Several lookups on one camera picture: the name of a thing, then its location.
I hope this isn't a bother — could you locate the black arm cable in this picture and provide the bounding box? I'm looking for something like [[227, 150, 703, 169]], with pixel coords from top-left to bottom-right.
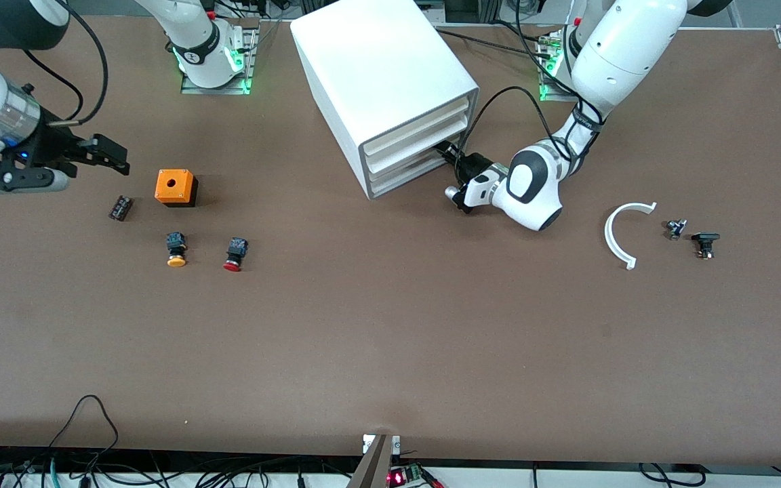
[[58, 0, 109, 126], [458, 86, 578, 163], [21, 49, 85, 119]]

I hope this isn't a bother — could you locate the circuit board with red LED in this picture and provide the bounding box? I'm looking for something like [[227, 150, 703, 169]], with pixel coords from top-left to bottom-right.
[[387, 464, 444, 488]]

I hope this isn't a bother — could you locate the black looped cable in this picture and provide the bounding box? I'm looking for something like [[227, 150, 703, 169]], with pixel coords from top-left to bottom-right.
[[43, 394, 120, 488]]

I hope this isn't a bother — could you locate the yellow push button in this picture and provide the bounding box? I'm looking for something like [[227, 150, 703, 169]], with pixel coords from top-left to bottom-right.
[[165, 232, 188, 268]]

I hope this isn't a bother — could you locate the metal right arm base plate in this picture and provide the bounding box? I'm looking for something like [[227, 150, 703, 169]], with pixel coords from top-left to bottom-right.
[[180, 26, 260, 96]]

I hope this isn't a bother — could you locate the orange button enclosure box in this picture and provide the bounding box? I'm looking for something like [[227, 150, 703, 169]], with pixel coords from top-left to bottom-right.
[[155, 169, 199, 207]]

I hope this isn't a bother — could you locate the aluminium camera post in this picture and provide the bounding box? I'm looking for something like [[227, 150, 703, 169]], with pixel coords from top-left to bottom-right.
[[346, 434, 401, 488]]

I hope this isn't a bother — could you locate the black floor cable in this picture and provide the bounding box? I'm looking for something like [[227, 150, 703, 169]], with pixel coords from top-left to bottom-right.
[[638, 463, 708, 487]]

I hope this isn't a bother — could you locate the black switch component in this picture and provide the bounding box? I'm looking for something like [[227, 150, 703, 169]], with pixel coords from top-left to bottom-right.
[[691, 232, 721, 260]]

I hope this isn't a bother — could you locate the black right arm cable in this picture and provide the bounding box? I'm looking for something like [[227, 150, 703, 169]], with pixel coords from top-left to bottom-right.
[[58, 0, 109, 126], [21, 49, 85, 119]]

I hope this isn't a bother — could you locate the black table cable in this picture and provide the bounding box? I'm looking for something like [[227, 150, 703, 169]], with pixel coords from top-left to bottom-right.
[[431, 26, 557, 58]]

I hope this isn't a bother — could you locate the red push button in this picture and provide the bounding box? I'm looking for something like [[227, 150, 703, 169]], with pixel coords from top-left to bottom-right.
[[222, 237, 249, 272]]

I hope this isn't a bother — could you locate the white semicircular plastic bracket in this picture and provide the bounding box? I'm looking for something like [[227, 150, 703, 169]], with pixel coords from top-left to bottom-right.
[[604, 201, 658, 270]]

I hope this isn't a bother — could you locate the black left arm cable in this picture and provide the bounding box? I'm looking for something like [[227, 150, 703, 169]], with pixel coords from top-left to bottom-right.
[[458, 86, 578, 163]]

